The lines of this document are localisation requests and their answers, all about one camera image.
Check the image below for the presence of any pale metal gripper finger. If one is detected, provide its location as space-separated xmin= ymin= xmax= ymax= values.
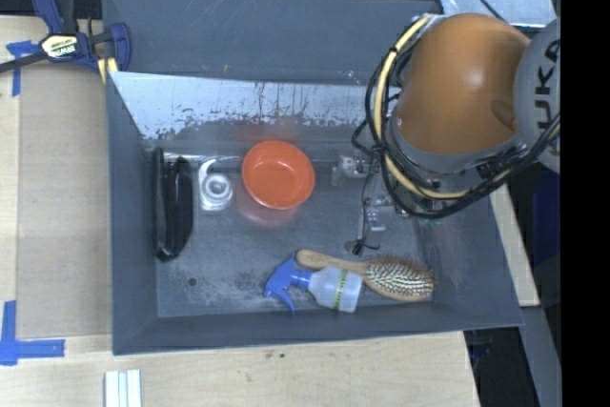
xmin=356 ymin=206 xmax=387 ymax=251
xmin=331 ymin=154 xmax=373 ymax=188

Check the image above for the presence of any wooden hairbrush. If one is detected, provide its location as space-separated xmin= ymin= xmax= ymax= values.
xmin=295 ymin=248 xmax=437 ymax=303

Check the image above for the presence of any orange plastic bowl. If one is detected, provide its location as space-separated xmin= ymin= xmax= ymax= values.
xmin=240 ymin=139 xmax=316 ymax=212

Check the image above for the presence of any clear spray bottle blue trigger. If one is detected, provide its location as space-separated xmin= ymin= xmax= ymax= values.
xmin=262 ymin=252 xmax=365 ymax=315

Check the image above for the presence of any clear glass jar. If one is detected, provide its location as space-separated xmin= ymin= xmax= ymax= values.
xmin=196 ymin=156 xmax=235 ymax=213

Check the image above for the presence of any grey metal bin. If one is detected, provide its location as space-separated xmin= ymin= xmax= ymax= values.
xmin=99 ymin=0 xmax=526 ymax=356

